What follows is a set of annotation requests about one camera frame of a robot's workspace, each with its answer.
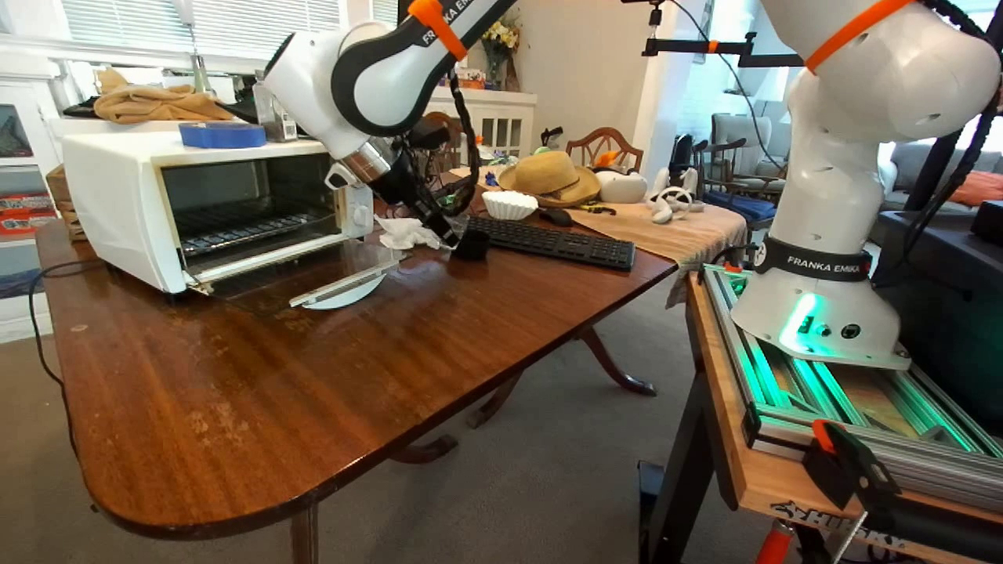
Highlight tan table runner cloth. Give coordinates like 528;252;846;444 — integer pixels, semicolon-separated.
569;199;754;272

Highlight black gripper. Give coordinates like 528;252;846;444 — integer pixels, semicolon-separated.
368;154;475;253

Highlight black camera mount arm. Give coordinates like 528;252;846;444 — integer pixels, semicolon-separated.
640;30;810;71

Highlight black computer keyboard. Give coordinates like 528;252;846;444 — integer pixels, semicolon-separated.
468;213;640;276

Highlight white crumpled tissue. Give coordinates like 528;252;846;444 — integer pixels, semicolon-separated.
372;213;450;253

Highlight black measuring cup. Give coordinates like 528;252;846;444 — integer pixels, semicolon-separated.
450;226;491;265

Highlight black controller box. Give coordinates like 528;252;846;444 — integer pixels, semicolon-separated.
872;206;1003;437

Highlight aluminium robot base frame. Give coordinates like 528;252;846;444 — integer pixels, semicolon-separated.
700;259;1003;515

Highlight red clamp handle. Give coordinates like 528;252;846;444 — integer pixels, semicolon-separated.
754;519;800;564

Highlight orange cushion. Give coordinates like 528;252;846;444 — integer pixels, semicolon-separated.
945;171;1003;213

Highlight wooden table pedestal legs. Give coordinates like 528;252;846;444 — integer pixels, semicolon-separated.
385;322;663;466

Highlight vase with yellow flowers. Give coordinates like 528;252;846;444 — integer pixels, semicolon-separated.
479;16;524;95

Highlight tan straw hat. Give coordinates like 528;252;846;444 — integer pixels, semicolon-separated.
500;148;609;211

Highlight dark carved ornament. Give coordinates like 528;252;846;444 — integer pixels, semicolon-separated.
402;108;468;213

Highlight tan crumpled cloth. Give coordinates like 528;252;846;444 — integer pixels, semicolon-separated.
92;67;241;129

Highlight wooden table corner leg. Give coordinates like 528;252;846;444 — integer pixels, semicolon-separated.
289;502;322;564

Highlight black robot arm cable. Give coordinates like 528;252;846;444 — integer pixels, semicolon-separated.
441;67;487;216

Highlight wooden chair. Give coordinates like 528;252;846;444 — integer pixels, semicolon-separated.
566;122;646;178

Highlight black stand leg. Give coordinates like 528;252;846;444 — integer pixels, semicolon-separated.
638;364;723;564

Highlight black orange clamp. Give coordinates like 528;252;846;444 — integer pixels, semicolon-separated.
800;416;904;515

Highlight white window blinds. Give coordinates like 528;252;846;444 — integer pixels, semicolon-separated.
58;0;349;67

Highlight white coffee filter stack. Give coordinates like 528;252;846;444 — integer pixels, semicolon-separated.
479;185;543;226

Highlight white toaster oven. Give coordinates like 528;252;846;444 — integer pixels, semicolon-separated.
61;129;406;314

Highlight wooden base board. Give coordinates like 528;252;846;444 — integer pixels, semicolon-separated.
684;272;1003;526

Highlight white low cabinet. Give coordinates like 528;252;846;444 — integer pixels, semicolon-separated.
426;88;543;164

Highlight white bookshelf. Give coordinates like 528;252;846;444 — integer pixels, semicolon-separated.
0;100;58;348

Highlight black oven power cord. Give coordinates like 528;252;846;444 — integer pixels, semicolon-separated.
25;257;84;465

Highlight white ring-shaped controller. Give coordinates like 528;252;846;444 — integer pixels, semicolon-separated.
646;185;702;228

